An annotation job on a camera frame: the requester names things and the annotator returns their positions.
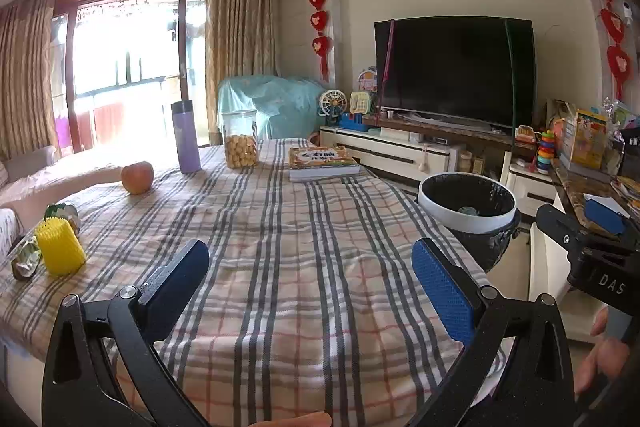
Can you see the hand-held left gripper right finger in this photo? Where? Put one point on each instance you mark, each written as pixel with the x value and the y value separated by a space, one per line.
pixel 440 287

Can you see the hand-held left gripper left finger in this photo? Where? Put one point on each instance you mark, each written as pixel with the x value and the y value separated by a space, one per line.
pixel 175 289

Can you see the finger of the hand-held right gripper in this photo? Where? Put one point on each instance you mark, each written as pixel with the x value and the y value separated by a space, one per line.
pixel 557 222
pixel 605 217

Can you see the white-rimmed trash bin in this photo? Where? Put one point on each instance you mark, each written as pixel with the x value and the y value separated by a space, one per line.
pixel 435 213

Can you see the person's right hand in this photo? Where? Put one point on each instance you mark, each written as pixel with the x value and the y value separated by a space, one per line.
pixel 605 362

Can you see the person's left hand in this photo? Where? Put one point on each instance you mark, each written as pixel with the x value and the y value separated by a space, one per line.
pixel 295 421

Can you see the marble side table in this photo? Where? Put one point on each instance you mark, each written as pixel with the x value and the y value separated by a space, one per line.
pixel 570 192

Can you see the white side cabinet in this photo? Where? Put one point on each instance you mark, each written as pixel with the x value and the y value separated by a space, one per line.
pixel 530 187

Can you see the colourful cardboard box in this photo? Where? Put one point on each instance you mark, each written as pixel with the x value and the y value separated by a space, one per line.
pixel 585 139

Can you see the red apple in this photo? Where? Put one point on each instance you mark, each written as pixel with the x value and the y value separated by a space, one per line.
pixel 137 178

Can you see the yellow spiky plastic container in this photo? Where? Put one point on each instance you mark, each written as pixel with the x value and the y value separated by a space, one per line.
pixel 60 249

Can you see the plaid tablecloth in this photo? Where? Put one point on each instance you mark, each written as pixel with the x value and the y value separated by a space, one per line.
pixel 300 282

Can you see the green and white wrapper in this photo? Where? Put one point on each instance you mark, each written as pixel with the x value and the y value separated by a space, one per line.
pixel 67 212

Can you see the wooden tv riser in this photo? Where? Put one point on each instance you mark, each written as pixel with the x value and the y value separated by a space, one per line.
pixel 450 127

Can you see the white tv cabinet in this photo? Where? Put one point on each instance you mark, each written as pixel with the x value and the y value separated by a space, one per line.
pixel 390 152

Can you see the crumpled foil wrapper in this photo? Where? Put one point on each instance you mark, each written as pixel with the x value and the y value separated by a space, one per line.
pixel 26 259

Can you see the purple thermos bottle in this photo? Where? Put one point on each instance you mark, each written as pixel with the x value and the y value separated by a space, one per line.
pixel 186 137

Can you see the clear cookie jar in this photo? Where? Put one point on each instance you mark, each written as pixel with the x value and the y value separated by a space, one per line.
pixel 240 149

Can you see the green stick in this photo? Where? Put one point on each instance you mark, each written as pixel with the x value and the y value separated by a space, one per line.
pixel 510 72

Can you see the pink covered sofa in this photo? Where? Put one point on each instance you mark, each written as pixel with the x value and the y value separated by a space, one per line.
pixel 50 177

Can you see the colourful picture book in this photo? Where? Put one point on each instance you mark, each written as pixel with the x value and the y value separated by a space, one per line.
pixel 322 164

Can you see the black television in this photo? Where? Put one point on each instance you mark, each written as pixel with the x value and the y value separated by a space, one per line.
pixel 450 72

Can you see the blue toy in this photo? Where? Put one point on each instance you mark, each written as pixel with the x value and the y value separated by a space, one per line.
pixel 354 123

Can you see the red heart hanging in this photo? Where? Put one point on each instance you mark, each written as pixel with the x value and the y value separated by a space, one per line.
pixel 612 24
pixel 320 22

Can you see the green toy phone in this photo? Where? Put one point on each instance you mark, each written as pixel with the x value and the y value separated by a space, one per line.
pixel 360 102

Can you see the teal furniture cover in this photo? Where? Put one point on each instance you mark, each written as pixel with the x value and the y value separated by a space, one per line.
pixel 280 107

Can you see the toy ferris wheel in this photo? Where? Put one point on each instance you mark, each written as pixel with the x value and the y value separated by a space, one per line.
pixel 332 104

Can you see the colourful house card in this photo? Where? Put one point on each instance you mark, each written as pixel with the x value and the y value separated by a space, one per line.
pixel 367 80

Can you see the pink stick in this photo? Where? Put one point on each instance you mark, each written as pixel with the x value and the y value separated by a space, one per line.
pixel 386 62

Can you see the wooden sliding glass door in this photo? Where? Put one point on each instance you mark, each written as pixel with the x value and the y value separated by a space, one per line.
pixel 125 57

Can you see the beige curtain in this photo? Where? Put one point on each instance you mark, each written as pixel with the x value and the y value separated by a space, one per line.
pixel 27 72
pixel 240 32

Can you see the white security camera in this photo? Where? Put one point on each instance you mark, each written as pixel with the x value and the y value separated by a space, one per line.
pixel 627 13

